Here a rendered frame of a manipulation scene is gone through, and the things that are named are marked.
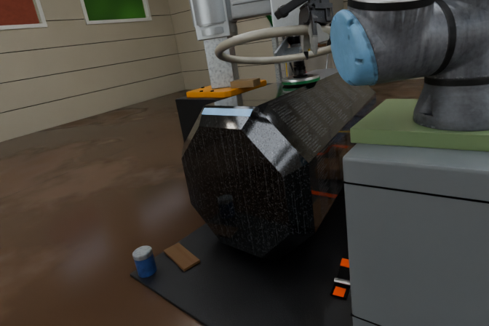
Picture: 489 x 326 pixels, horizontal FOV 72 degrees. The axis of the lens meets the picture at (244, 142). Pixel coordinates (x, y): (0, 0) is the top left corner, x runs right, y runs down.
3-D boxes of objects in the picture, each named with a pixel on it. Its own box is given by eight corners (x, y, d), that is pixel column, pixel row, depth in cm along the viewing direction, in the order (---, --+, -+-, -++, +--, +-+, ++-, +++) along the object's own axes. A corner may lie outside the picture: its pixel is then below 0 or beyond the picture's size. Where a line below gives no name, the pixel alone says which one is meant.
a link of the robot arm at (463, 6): (532, 70, 63) (544, -32, 58) (447, 84, 62) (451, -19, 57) (471, 65, 78) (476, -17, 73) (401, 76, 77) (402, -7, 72)
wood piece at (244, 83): (230, 88, 249) (229, 81, 247) (238, 85, 257) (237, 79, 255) (254, 87, 238) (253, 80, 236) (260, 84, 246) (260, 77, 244)
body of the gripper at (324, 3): (334, 22, 101) (331, -19, 100) (308, 22, 98) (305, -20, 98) (321, 29, 108) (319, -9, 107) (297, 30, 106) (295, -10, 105)
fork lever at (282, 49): (284, 41, 210) (284, 32, 208) (316, 36, 205) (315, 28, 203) (267, 65, 149) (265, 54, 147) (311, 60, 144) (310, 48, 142)
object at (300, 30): (236, 68, 155) (236, 62, 155) (346, 54, 142) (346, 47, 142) (193, 48, 108) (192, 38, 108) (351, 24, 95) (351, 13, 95)
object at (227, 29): (186, 42, 256) (175, -15, 244) (218, 38, 280) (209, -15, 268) (218, 37, 233) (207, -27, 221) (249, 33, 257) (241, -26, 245)
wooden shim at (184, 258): (164, 252, 193) (163, 249, 193) (178, 244, 199) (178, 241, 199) (184, 271, 174) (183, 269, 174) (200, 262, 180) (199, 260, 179)
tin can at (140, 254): (149, 263, 185) (143, 243, 181) (161, 268, 179) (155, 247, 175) (134, 274, 178) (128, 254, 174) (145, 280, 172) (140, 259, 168)
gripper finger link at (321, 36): (334, 49, 99) (328, 20, 100) (316, 50, 97) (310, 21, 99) (329, 54, 102) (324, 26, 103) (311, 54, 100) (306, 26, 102)
